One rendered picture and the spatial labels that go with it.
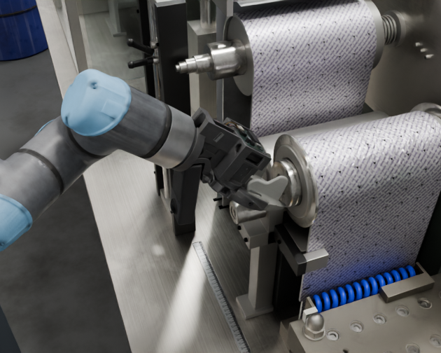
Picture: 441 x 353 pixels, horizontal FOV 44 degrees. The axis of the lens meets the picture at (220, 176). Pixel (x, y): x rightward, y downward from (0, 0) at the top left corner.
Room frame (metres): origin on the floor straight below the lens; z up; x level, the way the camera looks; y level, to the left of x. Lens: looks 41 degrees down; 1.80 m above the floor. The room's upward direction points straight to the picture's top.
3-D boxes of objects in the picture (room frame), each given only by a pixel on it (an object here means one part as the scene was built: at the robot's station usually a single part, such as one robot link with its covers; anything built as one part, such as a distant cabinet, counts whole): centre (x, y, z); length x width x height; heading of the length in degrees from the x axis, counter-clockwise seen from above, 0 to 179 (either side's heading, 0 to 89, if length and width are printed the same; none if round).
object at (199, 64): (0.84, 0.05, 1.33); 0.06 x 0.03 x 0.03; 110
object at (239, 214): (0.64, -0.03, 1.18); 0.04 x 0.02 x 0.04; 20
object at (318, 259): (0.57, -0.15, 1.13); 0.04 x 0.02 x 0.03; 110
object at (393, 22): (0.97, -0.30, 1.33); 0.07 x 0.07 x 0.07; 20
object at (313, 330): (0.51, -0.15, 1.05); 0.04 x 0.04 x 0.04
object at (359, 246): (0.62, -0.25, 1.11); 0.23 x 0.01 x 0.18; 110
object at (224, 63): (0.86, -0.01, 1.33); 0.06 x 0.06 x 0.06; 20
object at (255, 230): (0.65, -0.07, 1.05); 0.06 x 0.05 x 0.31; 110
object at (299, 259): (0.60, -0.13, 1.13); 0.09 x 0.06 x 0.03; 20
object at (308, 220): (0.63, -0.11, 1.25); 0.15 x 0.01 x 0.15; 20
